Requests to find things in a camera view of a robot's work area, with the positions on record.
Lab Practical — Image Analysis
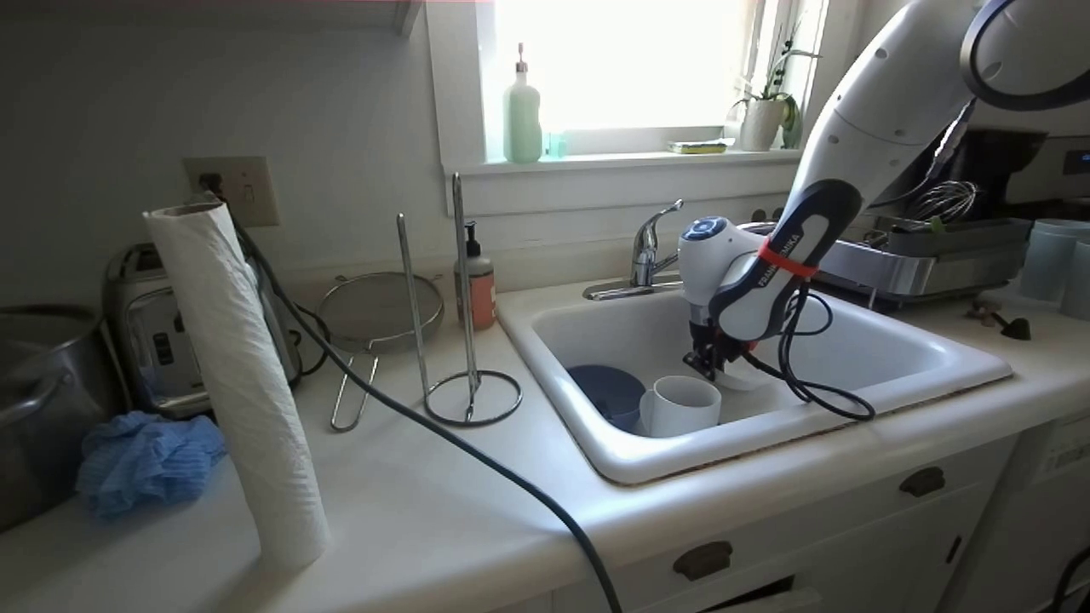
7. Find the metal dish rack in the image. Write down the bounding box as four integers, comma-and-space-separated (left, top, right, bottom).
813, 213, 1039, 312

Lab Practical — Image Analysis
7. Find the white ceramic bowl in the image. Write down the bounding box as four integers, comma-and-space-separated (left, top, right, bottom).
716, 357, 790, 403

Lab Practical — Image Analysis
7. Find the red strap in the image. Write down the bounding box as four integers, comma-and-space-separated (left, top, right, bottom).
756, 240, 825, 290

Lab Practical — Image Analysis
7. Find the white paper towel roll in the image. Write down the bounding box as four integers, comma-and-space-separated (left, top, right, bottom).
138, 197, 333, 574

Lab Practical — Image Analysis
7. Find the chrome faucet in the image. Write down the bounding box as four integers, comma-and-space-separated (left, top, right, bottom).
583, 197, 690, 307

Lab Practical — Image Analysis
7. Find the blue bowl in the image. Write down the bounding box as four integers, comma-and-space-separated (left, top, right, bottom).
565, 361, 650, 437

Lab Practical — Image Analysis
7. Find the dark metal drawer pull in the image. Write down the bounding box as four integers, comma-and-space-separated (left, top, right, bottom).
670, 537, 737, 582
894, 462, 949, 501

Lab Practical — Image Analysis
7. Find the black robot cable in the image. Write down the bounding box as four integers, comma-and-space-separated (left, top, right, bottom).
740, 282, 877, 426

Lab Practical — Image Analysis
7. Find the potted plant white pot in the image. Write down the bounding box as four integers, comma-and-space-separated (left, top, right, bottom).
724, 39, 825, 155

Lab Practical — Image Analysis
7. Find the blue cloth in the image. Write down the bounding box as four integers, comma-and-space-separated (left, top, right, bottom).
75, 408, 232, 524

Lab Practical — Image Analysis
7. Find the white plastic cup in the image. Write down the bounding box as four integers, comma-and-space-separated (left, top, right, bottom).
636, 371, 727, 443

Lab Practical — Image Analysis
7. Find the large black measuring spoon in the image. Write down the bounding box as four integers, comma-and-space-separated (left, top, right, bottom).
984, 307, 1036, 344

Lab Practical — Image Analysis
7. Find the pale green tumbler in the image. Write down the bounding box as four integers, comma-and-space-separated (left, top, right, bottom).
1018, 218, 1077, 307
1059, 233, 1090, 324

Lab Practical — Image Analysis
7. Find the orange soap dispenser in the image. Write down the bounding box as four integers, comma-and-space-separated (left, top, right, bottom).
456, 220, 499, 332

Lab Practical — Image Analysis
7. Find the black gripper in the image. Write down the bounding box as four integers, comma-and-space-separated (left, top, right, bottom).
682, 317, 751, 383

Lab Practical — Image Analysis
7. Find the wire paper towel holder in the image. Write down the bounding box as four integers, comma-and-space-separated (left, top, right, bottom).
391, 166, 528, 432

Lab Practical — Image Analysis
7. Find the green dish soap bottle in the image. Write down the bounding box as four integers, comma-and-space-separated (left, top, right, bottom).
499, 39, 548, 166

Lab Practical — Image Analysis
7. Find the beige wall outlet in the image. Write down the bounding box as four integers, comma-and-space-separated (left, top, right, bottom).
181, 152, 284, 230

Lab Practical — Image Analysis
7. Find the black power cable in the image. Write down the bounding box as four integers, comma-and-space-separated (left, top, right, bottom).
198, 170, 628, 613

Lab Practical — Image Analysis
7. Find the metal mesh strainer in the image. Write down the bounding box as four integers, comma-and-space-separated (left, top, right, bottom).
309, 269, 448, 437

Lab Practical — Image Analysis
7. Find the white kitchen sink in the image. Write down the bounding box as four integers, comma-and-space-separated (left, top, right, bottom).
495, 277, 1018, 491

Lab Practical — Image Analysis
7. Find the chrome wire dish rack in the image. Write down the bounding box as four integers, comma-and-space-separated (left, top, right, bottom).
868, 174, 982, 230

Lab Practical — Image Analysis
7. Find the silver toaster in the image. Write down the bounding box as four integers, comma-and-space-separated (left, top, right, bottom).
97, 238, 307, 418

